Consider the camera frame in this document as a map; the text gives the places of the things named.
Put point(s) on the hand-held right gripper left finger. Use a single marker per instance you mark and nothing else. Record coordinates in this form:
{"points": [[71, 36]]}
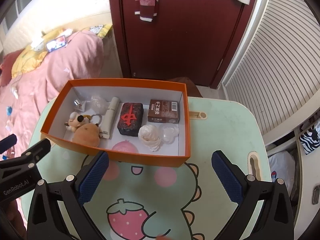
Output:
{"points": [[93, 177]]}

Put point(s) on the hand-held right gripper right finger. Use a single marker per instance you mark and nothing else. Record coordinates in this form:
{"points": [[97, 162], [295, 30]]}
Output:
{"points": [[226, 177]]}

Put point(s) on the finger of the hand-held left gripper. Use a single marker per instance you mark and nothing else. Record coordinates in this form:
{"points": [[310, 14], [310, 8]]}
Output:
{"points": [[7, 141], [35, 153]]}

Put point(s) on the brown plush toy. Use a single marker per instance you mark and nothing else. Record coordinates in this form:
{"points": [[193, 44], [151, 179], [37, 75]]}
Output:
{"points": [[86, 136]]}

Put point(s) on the orange cardboard box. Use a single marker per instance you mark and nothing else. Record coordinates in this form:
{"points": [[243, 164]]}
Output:
{"points": [[150, 158]]}

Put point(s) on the cream tube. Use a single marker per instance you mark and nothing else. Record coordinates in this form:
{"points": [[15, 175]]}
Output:
{"points": [[110, 117]]}

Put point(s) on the dark block with red mark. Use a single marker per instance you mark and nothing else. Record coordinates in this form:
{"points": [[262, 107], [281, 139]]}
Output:
{"points": [[130, 120]]}

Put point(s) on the white paper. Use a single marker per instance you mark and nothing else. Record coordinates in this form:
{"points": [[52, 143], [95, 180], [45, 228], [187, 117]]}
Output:
{"points": [[149, 136]]}

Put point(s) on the clear plastic cup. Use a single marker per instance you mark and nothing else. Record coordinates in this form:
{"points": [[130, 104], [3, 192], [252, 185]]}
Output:
{"points": [[170, 133]]}

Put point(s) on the bubble wrap bundle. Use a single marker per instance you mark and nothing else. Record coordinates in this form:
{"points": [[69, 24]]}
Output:
{"points": [[98, 103]]}

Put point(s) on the brown card box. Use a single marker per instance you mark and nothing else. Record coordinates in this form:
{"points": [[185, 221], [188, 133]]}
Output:
{"points": [[163, 111]]}

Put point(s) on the person's left forearm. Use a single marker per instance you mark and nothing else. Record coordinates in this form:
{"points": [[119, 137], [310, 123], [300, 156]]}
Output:
{"points": [[11, 217]]}

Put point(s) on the green cartoon desktop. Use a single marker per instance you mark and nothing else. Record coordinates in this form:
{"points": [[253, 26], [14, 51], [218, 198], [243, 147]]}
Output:
{"points": [[225, 120]]}

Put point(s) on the small blue white toy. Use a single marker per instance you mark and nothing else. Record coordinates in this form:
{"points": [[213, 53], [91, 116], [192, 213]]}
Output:
{"points": [[9, 110]]}

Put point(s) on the pink round pouch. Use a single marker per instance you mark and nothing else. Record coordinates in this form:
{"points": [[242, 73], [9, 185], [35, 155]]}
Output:
{"points": [[125, 147]]}

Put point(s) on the small white bottle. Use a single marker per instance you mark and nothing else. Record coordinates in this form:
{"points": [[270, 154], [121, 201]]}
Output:
{"points": [[14, 92]]}

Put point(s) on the white plastic bag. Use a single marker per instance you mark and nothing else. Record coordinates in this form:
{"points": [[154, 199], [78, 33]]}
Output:
{"points": [[281, 165]]}

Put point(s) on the dark red pillow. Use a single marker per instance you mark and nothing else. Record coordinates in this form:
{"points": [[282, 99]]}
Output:
{"points": [[8, 65]]}

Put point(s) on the yellow pillow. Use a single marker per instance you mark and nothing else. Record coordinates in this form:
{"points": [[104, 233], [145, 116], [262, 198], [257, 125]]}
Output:
{"points": [[27, 60]]}

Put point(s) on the zebra print bag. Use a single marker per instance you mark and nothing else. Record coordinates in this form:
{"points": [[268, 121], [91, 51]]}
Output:
{"points": [[310, 140]]}

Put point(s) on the dark brown seat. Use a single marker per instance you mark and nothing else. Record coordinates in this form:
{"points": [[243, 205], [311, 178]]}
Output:
{"points": [[192, 85]]}

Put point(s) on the white tissue pack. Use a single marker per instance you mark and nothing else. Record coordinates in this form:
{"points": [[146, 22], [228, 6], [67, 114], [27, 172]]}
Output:
{"points": [[37, 44]]}

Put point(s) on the smartphone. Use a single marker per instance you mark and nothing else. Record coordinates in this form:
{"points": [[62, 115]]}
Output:
{"points": [[57, 43]]}

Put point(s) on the white louvered door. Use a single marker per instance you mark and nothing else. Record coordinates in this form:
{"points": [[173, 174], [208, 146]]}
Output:
{"points": [[275, 67]]}

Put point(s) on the cream quilted headboard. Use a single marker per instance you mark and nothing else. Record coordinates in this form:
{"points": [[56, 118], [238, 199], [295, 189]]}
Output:
{"points": [[50, 10]]}

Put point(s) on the yellow patterned cloth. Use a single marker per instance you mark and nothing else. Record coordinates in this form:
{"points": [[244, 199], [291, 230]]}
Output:
{"points": [[102, 29]]}

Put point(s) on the dark red door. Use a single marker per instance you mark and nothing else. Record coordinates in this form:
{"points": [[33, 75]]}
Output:
{"points": [[180, 37]]}

